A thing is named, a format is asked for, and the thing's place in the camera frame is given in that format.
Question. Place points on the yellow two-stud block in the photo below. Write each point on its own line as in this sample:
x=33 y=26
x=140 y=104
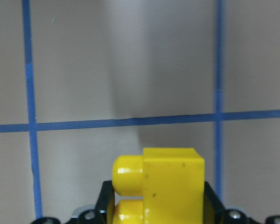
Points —
x=165 y=186

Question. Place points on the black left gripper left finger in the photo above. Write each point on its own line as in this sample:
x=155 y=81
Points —
x=105 y=205

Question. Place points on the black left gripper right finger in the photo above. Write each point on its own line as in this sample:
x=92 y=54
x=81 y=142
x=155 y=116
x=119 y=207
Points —
x=213 y=209

